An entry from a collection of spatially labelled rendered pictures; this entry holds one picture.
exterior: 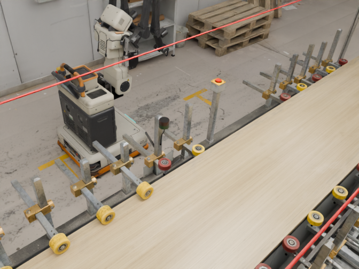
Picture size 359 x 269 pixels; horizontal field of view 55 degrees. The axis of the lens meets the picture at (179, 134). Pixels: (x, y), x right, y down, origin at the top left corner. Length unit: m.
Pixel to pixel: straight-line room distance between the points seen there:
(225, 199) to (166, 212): 0.33
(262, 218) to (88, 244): 0.89
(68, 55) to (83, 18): 0.50
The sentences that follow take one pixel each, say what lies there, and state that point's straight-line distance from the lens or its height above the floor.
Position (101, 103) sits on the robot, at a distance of 2.84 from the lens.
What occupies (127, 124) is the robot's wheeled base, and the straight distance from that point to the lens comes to 3.40.
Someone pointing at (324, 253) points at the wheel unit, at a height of 1.06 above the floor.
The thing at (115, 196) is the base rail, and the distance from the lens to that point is 2.20.
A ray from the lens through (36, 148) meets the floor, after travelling 3.72.
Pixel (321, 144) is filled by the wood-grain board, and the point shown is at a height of 0.90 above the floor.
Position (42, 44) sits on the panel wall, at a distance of 4.54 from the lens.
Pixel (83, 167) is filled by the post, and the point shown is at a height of 1.10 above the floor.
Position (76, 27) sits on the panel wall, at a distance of 4.68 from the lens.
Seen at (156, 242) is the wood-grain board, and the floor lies 0.90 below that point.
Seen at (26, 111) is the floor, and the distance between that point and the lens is 4.26.
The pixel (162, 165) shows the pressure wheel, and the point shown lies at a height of 0.91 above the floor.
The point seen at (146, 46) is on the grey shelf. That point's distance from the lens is 5.23.
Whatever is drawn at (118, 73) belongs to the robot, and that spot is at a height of 0.88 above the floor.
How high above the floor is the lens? 2.37
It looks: 39 degrees down
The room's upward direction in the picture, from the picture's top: 4 degrees clockwise
